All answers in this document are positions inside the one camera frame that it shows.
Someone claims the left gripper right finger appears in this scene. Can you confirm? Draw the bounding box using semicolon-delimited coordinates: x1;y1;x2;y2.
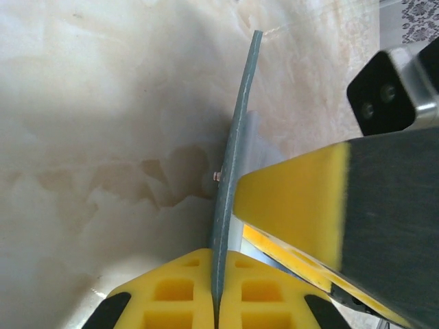
219;250;348;329

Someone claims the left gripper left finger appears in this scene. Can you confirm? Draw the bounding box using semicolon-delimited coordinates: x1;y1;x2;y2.
82;248;217;329

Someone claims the blue leather card holder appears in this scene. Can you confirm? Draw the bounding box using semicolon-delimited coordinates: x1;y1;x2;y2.
207;29;287;311

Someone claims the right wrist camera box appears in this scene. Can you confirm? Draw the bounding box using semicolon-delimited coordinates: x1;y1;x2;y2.
346;44;439;138

